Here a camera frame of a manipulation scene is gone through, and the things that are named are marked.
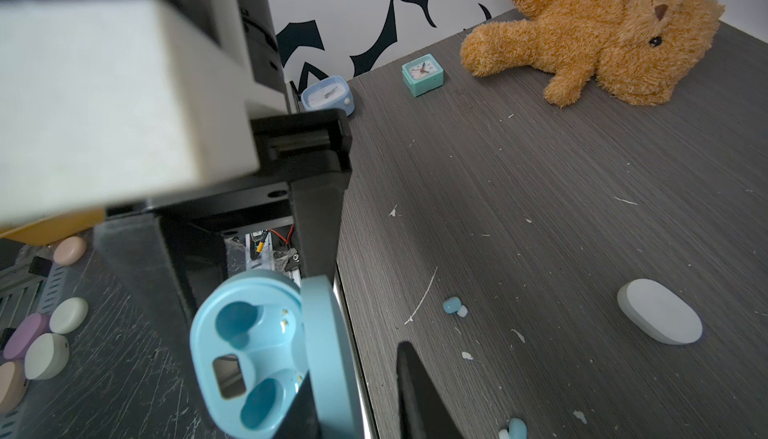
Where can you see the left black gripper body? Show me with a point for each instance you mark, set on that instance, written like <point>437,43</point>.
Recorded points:
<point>290,148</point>

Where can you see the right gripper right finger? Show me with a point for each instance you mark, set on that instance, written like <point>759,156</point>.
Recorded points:
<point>422,413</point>

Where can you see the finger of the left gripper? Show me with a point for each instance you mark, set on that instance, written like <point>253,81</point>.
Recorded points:
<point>170,267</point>
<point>317,205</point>

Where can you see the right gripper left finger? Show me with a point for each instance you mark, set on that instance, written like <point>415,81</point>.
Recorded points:
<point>301,420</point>

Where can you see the blue earbud charging case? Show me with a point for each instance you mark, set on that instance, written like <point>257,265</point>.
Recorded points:
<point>259,340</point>

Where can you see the white earbud charging case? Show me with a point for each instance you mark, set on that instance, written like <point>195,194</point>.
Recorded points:
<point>659,312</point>

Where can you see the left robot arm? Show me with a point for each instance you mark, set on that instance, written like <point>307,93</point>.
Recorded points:
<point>258,19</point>

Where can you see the blue alarm clock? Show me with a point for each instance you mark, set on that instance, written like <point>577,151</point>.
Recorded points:
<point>332,92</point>

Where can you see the peach pebble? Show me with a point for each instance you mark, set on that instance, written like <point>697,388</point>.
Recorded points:
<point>69,251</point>

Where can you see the white pebble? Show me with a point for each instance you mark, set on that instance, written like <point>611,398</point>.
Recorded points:
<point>68,315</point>

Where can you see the yellow bowl of pebbles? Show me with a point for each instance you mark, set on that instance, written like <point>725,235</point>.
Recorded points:
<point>52,229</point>

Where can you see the green alarm clock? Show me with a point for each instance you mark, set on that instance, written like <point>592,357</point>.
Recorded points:
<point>422,75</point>

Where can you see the pale green pebble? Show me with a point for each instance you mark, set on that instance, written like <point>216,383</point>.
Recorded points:
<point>46,357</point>

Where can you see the brown teddy bear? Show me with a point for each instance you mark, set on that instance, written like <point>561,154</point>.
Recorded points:
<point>637,50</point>

